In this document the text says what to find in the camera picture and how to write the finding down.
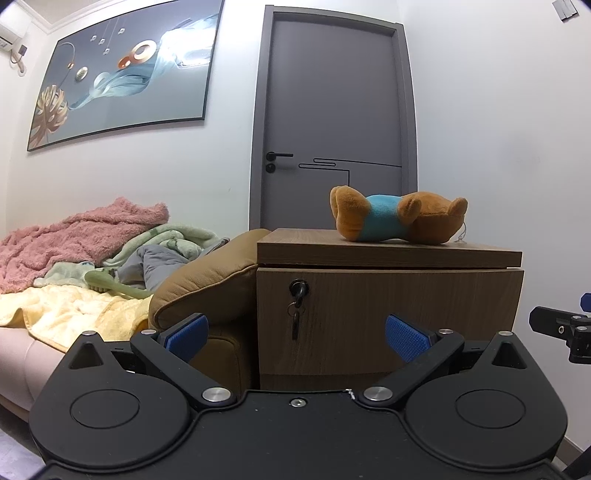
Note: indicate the grey cloth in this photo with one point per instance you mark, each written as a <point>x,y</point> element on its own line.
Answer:
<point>154,267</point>

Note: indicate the brown plush bear toy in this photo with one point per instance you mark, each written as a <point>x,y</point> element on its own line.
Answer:
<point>392,217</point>

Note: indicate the tan leather armchair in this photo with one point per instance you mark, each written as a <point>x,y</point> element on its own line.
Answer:
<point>203,277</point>

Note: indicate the pink fluffy blanket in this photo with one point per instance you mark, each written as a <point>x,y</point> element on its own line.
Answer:
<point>69,240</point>

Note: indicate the pale green blanket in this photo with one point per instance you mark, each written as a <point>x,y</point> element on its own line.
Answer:
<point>180,237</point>

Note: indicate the wooden bedside cabinet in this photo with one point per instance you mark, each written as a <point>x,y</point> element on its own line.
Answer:
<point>369,251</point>

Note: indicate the grey wall fixture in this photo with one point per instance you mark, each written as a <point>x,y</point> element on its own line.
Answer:
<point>565,9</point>

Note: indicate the white air conditioner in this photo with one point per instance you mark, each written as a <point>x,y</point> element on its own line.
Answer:
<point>10,34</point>

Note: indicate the pink sofa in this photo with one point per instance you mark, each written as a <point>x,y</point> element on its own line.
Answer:
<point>23,369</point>

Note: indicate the grey door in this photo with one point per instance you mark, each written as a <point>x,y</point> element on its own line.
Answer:
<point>332,92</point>

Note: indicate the black keys in lock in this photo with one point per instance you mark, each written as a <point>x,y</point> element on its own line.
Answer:
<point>295,323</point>

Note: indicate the clear suction cup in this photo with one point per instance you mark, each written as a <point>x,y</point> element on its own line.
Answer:
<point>461,237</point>

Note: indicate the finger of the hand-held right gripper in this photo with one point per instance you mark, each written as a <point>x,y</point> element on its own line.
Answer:
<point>586,301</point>
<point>561,328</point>

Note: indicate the framed abstract wall picture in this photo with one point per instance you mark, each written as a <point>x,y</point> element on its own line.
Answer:
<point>134,78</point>

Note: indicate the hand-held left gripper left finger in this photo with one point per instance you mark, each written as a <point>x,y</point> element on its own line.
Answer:
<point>187,334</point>

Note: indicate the black round door lock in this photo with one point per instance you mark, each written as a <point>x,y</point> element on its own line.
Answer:
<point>270,167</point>

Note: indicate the yellow fleece blanket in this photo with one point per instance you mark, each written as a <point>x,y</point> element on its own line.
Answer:
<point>78,314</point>

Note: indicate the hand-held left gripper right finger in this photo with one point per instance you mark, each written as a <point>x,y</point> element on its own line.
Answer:
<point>406,339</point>

